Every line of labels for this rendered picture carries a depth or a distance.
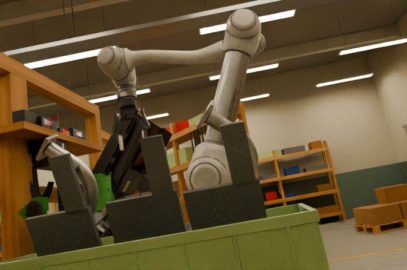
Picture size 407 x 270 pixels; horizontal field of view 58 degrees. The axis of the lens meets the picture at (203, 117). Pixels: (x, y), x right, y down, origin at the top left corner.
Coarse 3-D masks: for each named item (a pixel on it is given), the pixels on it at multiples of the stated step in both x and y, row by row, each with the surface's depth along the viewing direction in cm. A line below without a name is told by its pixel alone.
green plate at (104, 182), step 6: (96, 174) 202; (102, 174) 201; (108, 174) 200; (96, 180) 200; (102, 180) 199; (108, 180) 199; (102, 186) 198; (108, 186) 197; (102, 192) 196; (108, 192) 196; (102, 198) 195; (108, 198) 194; (114, 198) 202; (102, 204) 193; (96, 210) 192
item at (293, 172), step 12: (312, 144) 1033; (324, 144) 1023; (264, 156) 1034; (276, 156) 1027; (288, 156) 1019; (324, 156) 1057; (276, 168) 1019; (288, 168) 1023; (312, 168) 1015; (324, 168) 1012; (264, 180) 1010; (276, 180) 1007; (324, 192) 990; (336, 192) 987; (336, 204) 1025; (324, 216) 976
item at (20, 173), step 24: (0, 96) 190; (24, 96) 200; (0, 120) 187; (96, 120) 290; (0, 144) 184; (24, 144) 192; (0, 168) 181; (24, 168) 187; (0, 192) 179; (24, 192) 183; (24, 240) 176
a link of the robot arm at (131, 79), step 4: (132, 72) 162; (128, 76) 160; (132, 76) 162; (112, 80) 162; (116, 80) 159; (120, 80) 159; (124, 80) 160; (128, 80) 161; (132, 80) 163; (116, 84) 163; (120, 84) 162; (124, 84) 162; (132, 84) 163
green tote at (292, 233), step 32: (256, 224) 58; (288, 224) 57; (32, 256) 80; (64, 256) 63; (96, 256) 62; (128, 256) 61; (160, 256) 60; (192, 256) 59; (224, 256) 58; (256, 256) 57; (288, 256) 56; (320, 256) 55
